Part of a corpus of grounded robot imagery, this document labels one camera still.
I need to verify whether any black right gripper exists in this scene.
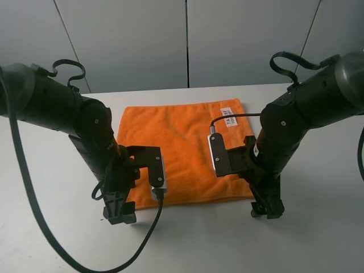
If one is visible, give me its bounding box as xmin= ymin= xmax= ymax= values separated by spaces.
xmin=238 ymin=159 xmax=284 ymax=220

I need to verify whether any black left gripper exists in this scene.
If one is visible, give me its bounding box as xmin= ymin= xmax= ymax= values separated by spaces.
xmin=95 ymin=147 xmax=140 ymax=225

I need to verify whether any orange terry towel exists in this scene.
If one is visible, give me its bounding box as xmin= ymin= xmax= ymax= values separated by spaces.
xmin=117 ymin=98 xmax=253 ymax=206

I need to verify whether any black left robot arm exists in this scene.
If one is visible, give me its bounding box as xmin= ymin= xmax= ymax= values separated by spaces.
xmin=1 ymin=59 xmax=140 ymax=225

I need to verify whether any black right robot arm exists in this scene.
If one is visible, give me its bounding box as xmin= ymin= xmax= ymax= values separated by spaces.
xmin=241 ymin=51 xmax=363 ymax=219

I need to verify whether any white towel label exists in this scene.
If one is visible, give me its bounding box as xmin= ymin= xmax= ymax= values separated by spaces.
xmin=220 ymin=107 xmax=238 ymax=127

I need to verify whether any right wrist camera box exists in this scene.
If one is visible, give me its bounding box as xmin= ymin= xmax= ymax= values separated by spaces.
xmin=208 ymin=133 xmax=246 ymax=177

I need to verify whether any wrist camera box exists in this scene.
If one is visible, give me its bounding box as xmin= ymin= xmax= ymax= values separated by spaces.
xmin=208 ymin=133 xmax=246 ymax=177
xmin=126 ymin=146 xmax=167 ymax=205

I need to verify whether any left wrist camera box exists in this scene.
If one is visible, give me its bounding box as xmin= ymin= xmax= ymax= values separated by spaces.
xmin=126 ymin=146 xmax=167 ymax=205

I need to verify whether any black left camera cable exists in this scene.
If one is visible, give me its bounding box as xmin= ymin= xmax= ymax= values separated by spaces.
xmin=0 ymin=73 xmax=165 ymax=273

